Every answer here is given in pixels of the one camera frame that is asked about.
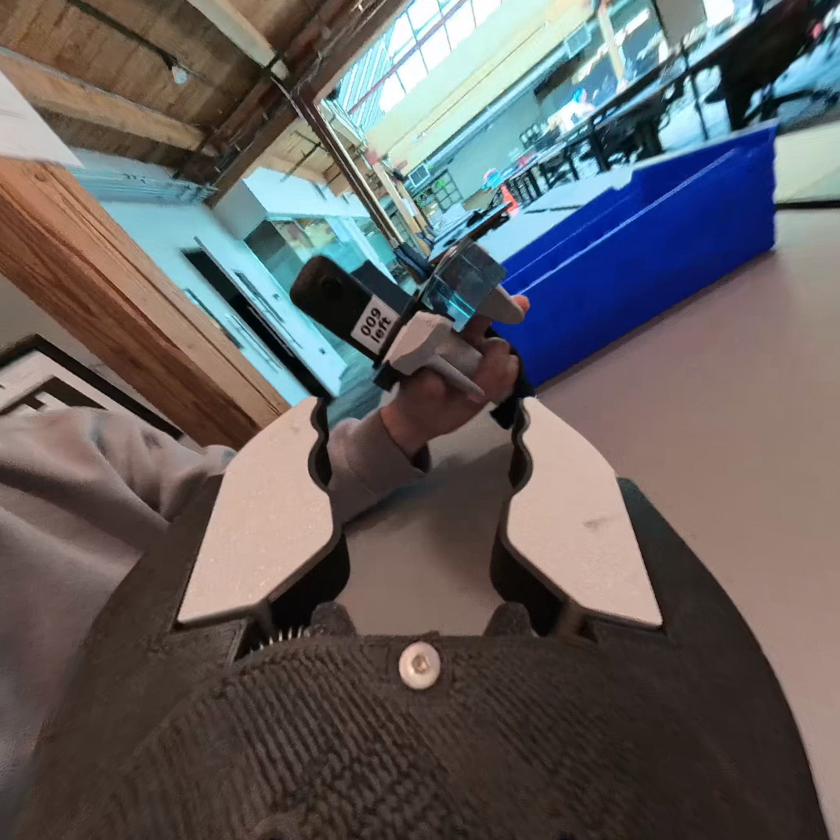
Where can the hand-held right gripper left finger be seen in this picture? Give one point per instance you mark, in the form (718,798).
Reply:
(263,525)

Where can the person's left forearm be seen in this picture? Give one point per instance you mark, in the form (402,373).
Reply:
(105,525)

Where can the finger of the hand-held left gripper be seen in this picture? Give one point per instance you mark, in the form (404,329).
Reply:
(496,309)
(433,348)

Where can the square marker wall poster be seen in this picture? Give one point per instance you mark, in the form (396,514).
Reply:
(53,387)

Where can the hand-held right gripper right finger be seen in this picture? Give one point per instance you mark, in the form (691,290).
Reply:
(578,532)

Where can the grey desk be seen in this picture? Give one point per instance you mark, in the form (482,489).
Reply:
(709,460)

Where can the blue plastic bin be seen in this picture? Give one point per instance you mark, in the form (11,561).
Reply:
(630,250)

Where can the clear blue cube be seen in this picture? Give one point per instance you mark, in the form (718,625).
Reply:
(462,282)

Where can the person's left hand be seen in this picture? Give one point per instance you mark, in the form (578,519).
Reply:
(446,414)

